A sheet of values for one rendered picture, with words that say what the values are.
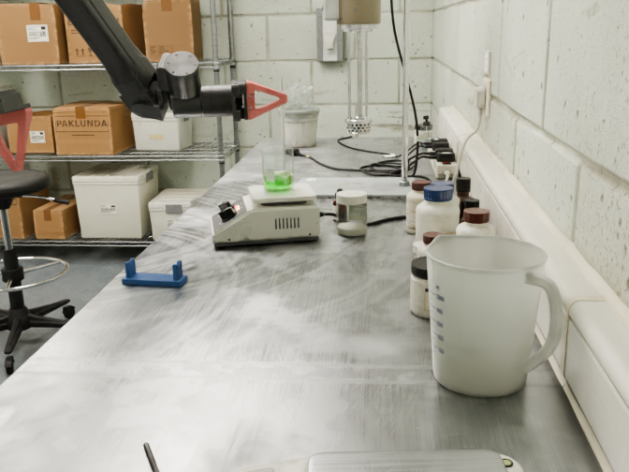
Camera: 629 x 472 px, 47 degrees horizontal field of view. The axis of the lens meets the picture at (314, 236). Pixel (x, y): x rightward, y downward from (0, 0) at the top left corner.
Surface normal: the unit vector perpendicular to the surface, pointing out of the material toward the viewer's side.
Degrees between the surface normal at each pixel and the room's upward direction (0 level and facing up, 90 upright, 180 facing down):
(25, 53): 89
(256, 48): 90
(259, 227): 90
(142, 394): 0
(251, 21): 90
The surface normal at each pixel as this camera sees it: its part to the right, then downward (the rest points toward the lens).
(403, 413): -0.02, -0.96
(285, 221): 0.17, 0.27
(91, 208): -0.09, 0.32
